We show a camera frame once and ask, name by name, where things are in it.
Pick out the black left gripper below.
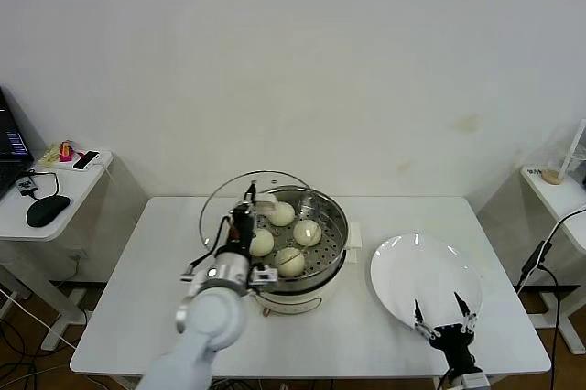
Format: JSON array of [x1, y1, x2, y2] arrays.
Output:
[[226, 182, 259, 255]]

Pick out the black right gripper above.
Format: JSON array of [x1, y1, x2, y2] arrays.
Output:
[[412, 291, 479, 380]]

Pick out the round glass pot lid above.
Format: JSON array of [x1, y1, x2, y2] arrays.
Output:
[[200, 170, 324, 272]]

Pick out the white steamed baozi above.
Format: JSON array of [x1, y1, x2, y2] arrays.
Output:
[[267, 200, 297, 228], [249, 229, 275, 257], [276, 247, 307, 278], [292, 219, 323, 247]]

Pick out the stainless steel steamer pot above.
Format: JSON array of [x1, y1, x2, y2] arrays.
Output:
[[228, 185, 349, 282]]

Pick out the white round plate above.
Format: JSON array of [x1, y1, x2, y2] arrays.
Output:
[[369, 233, 484, 335]]

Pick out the cream electric cooker base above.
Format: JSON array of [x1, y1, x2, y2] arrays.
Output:
[[214, 219, 364, 318]]

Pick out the white side table with diffuser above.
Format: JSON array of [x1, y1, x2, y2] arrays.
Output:
[[475, 163, 586, 355]]

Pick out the smartphone in white case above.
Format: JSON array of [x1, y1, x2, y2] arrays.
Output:
[[71, 149, 103, 172]]

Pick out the white side table with laptop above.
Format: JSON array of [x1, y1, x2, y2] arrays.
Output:
[[0, 148, 148, 351]]

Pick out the glass diffuser with wooden base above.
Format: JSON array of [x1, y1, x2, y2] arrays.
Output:
[[541, 118, 586, 186]]

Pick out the pink snack packet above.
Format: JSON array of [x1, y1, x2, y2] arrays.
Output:
[[58, 139, 77, 164]]

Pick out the yellow snack packet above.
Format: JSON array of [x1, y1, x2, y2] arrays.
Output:
[[38, 142, 63, 165]]

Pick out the black computer mouse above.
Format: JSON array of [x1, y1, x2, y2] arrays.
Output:
[[26, 194, 71, 228]]

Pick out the black laptop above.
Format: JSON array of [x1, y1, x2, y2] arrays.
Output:
[[0, 86, 36, 201]]

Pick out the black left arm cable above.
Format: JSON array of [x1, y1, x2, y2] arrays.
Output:
[[179, 213, 234, 285]]

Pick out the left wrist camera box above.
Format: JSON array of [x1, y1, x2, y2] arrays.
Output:
[[249, 265, 281, 289]]

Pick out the black power cable with plug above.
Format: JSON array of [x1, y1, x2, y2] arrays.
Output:
[[515, 208, 586, 390]]

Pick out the black mouse cable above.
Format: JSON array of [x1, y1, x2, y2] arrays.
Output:
[[27, 170, 61, 202]]

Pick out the white floor cable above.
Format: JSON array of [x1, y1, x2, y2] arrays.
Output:
[[0, 287, 79, 351]]

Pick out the black floor cables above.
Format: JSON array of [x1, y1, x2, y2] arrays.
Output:
[[0, 316, 42, 390]]

